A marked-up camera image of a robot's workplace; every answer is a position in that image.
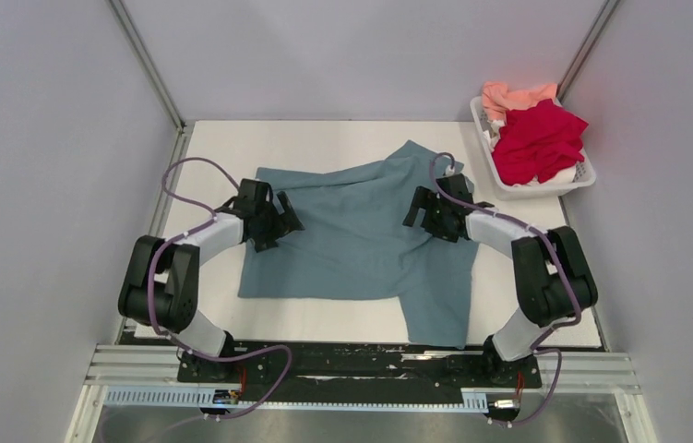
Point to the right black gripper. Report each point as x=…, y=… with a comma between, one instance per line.
x=427, y=199

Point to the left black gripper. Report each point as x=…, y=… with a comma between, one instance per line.
x=290, y=224

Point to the teal blue t-shirt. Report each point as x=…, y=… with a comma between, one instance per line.
x=354, y=246

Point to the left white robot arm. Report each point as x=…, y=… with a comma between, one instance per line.
x=161, y=284

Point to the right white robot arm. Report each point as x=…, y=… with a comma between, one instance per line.
x=553, y=281

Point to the peach orange t-shirt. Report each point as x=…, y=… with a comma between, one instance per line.
x=498, y=98

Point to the red t-shirt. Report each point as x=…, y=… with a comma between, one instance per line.
x=538, y=143

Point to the white plastic laundry basket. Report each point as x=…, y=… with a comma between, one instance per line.
x=585, y=174

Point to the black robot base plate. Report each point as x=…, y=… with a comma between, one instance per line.
x=503, y=405

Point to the right aluminium frame post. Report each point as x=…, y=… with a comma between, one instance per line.
x=586, y=47

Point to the aluminium frame post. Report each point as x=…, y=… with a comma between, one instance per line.
x=131, y=32
x=586, y=47

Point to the left aluminium frame post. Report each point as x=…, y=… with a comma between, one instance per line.
x=131, y=32

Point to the white slotted cable duct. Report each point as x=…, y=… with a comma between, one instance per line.
x=471, y=402

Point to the aluminium front rail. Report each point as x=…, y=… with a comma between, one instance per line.
x=107, y=367

